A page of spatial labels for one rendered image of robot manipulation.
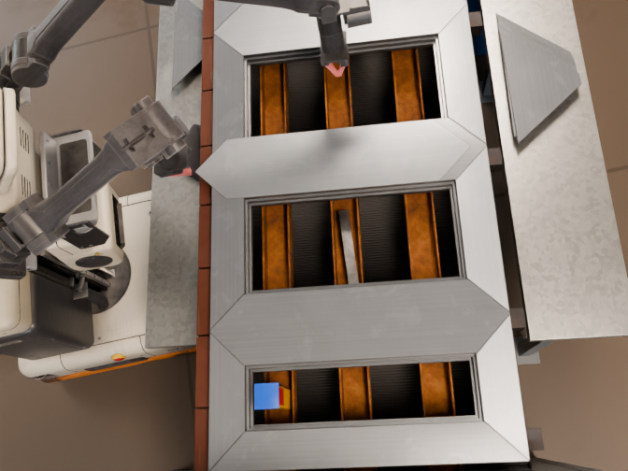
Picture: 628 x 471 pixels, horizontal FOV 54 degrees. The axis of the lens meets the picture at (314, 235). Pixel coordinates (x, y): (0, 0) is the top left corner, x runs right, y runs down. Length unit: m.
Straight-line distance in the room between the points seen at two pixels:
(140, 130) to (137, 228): 1.30
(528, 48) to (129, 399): 1.89
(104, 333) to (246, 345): 0.89
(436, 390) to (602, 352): 0.95
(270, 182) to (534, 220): 0.71
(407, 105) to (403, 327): 0.73
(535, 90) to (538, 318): 0.63
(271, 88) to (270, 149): 0.35
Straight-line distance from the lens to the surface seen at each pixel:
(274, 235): 1.81
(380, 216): 1.93
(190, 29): 2.16
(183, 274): 1.85
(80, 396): 2.68
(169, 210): 1.93
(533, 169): 1.80
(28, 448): 2.77
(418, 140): 1.69
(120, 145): 1.11
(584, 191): 1.81
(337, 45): 1.55
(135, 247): 2.39
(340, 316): 1.54
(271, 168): 1.69
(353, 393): 1.70
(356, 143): 1.69
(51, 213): 1.31
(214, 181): 1.72
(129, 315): 2.33
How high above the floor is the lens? 2.37
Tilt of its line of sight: 71 degrees down
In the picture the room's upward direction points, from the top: 24 degrees counter-clockwise
